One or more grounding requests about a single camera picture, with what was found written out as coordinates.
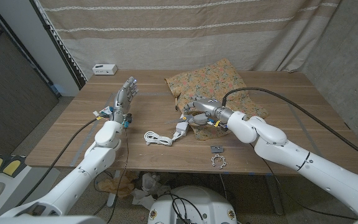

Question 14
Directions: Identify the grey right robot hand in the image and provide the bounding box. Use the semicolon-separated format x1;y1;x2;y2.
183;95;234;128

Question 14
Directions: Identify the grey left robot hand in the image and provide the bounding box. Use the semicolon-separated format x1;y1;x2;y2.
112;77;139;123

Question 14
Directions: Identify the floral patterned cloth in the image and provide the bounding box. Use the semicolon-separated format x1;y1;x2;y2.
165;57;269;141

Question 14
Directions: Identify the crumpled brown paper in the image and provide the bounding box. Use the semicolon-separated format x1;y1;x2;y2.
97;170;139;198

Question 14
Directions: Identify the crumpled white paper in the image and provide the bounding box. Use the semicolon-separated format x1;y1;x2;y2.
131;172;172;211

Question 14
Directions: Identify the white power strip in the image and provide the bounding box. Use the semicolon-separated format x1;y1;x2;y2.
175;113;190;138

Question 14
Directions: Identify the white outlet box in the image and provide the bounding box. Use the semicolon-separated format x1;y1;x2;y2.
92;63;118;76

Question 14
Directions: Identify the beige striped curtain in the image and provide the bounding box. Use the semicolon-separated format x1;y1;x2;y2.
37;0;343;80

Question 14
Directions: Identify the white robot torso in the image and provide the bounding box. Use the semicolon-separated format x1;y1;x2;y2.
147;185;238;224

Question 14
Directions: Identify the white table leg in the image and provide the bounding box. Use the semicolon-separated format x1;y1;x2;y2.
106;170;121;208

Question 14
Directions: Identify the dark grey door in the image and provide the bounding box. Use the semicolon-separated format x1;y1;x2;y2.
0;0;60;156

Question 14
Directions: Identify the white floor platform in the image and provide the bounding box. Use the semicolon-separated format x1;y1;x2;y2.
0;154;62;218

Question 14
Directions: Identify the grey fabric curtain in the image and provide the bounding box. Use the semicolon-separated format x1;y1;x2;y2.
278;0;358;150

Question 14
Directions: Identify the white coiled power cord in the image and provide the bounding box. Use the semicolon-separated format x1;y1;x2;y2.
144;130;180;147

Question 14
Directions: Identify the metal ring bracket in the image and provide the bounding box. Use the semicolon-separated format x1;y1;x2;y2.
211;154;227;169

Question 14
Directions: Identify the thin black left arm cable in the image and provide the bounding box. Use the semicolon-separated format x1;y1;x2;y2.
93;126;130;224

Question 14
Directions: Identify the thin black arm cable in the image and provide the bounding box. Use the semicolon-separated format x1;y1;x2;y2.
93;126;130;224
261;155;358;222

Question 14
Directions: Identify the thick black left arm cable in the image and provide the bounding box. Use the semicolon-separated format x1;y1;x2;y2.
16;117;101;206

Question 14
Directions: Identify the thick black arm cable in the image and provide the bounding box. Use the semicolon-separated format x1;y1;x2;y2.
16;117;101;206
221;87;358;166

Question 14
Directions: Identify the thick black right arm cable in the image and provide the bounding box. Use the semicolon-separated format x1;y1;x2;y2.
221;87;358;166

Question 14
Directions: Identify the black frame with zigzag trim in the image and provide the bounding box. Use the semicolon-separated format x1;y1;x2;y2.
29;0;88;90

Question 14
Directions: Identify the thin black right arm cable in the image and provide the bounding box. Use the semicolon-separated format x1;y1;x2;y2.
261;155;358;222

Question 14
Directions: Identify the black looped torso cable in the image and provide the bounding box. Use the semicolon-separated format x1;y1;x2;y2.
165;191;205;224

